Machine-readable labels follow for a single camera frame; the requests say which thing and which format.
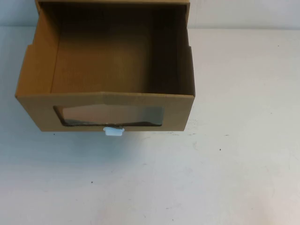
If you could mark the cardboard shoe box drawer with window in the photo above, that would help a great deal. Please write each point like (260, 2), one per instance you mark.
(35, 77)

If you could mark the white plastic drawer pull tab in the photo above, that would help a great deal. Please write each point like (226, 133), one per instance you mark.
(113, 131)

